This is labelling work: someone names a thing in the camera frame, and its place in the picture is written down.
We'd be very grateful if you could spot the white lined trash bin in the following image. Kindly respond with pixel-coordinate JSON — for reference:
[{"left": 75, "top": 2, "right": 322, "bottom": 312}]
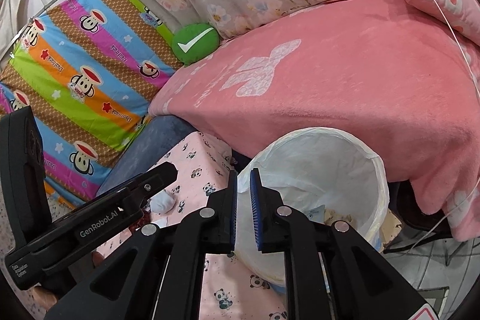
[{"left": 234, "top": 127, "right": 390, "bottom": 287}]

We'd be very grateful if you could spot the colourful monkey striped quilt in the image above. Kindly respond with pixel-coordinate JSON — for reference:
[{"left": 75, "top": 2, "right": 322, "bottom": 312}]
[{"left": 1, "top": 0, "right": 181, "bottom": 206}]

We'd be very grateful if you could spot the green checkmark cushion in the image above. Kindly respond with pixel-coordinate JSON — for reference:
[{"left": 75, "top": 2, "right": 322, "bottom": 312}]
[{"left": 172, "top": 23, "right": 221, "bottom": 66}]

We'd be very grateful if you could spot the pink panda print cloth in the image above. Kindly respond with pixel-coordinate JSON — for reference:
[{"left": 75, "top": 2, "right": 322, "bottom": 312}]
[{"left": 91, "top": 130, "right": 290, "bottom": 320}]

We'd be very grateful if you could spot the blue grey cushion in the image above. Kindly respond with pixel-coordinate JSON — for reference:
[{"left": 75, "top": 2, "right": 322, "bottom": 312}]
[{"left": 97, "top": 115, "right": 197, "bottom": 196}]

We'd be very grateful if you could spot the white thin cable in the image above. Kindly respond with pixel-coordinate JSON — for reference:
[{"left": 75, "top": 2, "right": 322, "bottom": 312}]
[{"left": 374, "top": 0, "right": 480, "bottom": 257}]

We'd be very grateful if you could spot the pink fleece blanket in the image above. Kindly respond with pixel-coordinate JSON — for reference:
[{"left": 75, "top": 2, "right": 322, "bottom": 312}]
[{"left": 149, "top": 0, "right": 479, "bottom": 241}]

